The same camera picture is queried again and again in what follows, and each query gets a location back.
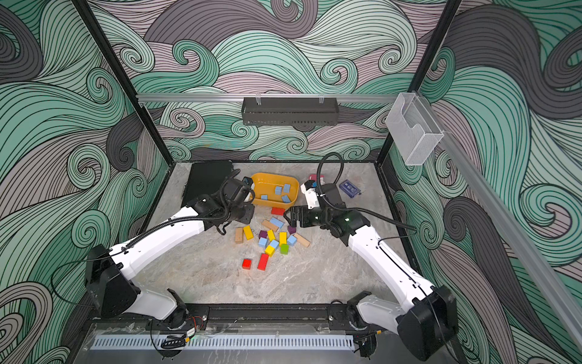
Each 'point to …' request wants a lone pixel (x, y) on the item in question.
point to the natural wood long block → (301, 240)
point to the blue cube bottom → (279, 190)
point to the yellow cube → (270, 250)
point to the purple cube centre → (263, 233)
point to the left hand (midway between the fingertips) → (250, 206)
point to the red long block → (263, 261)
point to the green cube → (284, 249)
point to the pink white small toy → (314, 177)
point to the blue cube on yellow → (273, 243)
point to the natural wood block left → (239, 235)
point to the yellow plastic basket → (274, 189)
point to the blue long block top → (276, 222)
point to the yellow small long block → (271, 236)
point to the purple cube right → (291, 230)
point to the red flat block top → (278, 211)
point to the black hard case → (206, 178)
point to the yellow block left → (248, 233)
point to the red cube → (246, 264)
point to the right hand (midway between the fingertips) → (293, 214)
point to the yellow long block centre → (283, 238)
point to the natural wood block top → (267, 224)
